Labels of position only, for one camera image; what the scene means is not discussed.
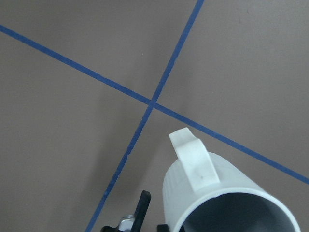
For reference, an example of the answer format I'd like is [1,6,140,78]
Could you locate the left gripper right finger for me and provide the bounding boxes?
[156,224,170,232]

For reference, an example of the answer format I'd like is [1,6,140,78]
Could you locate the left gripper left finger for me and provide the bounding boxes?
[101,190,152,232]

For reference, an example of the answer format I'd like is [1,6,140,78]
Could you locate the white mug with handle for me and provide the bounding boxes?
[163,128,300,232]

